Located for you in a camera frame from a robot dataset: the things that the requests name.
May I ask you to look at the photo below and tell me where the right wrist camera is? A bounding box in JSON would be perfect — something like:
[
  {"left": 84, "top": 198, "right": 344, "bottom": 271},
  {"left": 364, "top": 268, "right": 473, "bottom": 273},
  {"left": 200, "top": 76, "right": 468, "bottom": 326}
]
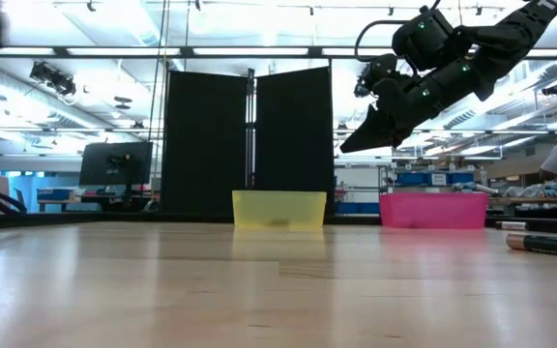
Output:
[{"left": 392, "top": 7, "right": 455, "bottom": 73}]

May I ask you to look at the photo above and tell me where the black folding screen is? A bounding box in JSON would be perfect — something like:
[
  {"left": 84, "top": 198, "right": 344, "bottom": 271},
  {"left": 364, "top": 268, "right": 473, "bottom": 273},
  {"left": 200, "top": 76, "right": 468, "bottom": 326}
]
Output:
[{"left": 161, "top": 66, "right": 336, "bottom": 217}]

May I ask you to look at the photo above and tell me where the red plastic bin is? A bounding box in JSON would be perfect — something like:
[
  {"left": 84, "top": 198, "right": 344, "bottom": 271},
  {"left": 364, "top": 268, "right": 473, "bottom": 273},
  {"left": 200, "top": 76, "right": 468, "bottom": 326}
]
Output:
[{"left": 378, "top": 191, "right": 489, "bottom": 230}]

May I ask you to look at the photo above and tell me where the blue shelf bin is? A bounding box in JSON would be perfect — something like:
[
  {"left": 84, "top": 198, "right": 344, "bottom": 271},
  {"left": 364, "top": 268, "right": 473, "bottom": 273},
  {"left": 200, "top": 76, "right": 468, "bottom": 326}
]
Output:
[
  {"left": 447, "top": 171, "right": 476, "bottom": 187},
  {"left": 396, "top": 172, "right": 427, "bottom": 187}
]

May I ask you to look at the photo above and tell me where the black copper Duracell battery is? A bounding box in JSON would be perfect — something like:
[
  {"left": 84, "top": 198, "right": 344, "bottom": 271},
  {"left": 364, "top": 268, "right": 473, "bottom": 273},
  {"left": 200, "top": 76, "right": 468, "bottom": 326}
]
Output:
[{"left": 505, "top": 232, "right": 557, "bottom": 258}]

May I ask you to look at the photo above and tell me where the black table frame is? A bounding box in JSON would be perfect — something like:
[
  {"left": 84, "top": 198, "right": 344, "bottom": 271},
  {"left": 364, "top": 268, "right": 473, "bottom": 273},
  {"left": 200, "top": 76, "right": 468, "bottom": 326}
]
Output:
[{"left": 0, "top": 211, "right": 557, "bottom": 237}]

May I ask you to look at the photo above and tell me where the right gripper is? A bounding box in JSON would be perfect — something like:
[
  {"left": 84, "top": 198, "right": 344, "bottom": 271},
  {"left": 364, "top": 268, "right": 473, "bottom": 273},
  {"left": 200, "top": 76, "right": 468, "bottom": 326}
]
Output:
[{"left": 339, "top": 75, "right": 443, "bottom": 154}]

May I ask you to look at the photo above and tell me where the black overhead crossbar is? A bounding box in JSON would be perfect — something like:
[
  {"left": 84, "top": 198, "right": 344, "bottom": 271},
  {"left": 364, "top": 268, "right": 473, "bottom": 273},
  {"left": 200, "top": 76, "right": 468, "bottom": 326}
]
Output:
[{"left": 0, "top": 44, "right": 557, "bottom": 61}]

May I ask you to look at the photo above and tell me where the yellow plastic bin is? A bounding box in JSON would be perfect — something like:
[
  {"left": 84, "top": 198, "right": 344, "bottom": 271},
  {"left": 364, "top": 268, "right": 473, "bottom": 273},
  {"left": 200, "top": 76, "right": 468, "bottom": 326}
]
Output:
[{"left": 231, "top": 189, "right": 328, "bottom": 232}]

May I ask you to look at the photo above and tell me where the black ceiling camera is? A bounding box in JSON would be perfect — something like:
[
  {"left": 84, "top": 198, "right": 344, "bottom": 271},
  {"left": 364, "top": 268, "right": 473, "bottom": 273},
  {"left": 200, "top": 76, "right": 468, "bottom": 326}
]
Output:
[{"left": 354, "top": 62, "right": 381, "bottom": 99}]

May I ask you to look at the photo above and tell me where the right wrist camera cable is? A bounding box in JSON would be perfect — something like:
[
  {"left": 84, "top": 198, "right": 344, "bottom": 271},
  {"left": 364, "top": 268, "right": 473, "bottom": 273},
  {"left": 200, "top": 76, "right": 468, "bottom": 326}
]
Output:
[{"left": 354, "top": 18, "right": 408, "bottom": 62}]

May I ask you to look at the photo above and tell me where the blue low bin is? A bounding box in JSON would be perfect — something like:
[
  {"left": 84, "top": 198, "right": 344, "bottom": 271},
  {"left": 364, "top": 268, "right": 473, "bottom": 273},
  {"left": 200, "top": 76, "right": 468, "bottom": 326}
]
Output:
[{"left": 335, "top": 201, "right": 381, "bottom": 216}]

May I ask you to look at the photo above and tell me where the black computer monitor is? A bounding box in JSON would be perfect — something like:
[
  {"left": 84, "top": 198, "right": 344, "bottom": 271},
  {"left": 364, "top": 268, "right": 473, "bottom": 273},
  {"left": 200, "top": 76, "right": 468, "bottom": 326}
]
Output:
[{"left": 78, "top": 140, "right": 155, "bottom": 188}]

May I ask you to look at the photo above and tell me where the blue storage box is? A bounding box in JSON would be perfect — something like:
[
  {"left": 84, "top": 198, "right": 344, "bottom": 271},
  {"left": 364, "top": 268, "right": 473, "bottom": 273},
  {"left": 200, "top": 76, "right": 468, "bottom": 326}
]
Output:
[{"left": 36, "top": 187, "right": 75, "bottom": 202}]

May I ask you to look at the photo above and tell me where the grey metal cylinder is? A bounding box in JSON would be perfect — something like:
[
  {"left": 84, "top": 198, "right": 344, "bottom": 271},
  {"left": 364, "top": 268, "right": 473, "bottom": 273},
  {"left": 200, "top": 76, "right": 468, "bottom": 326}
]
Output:
[{"left": 452, "top": 181, "right": 500, "bottom": 197}]

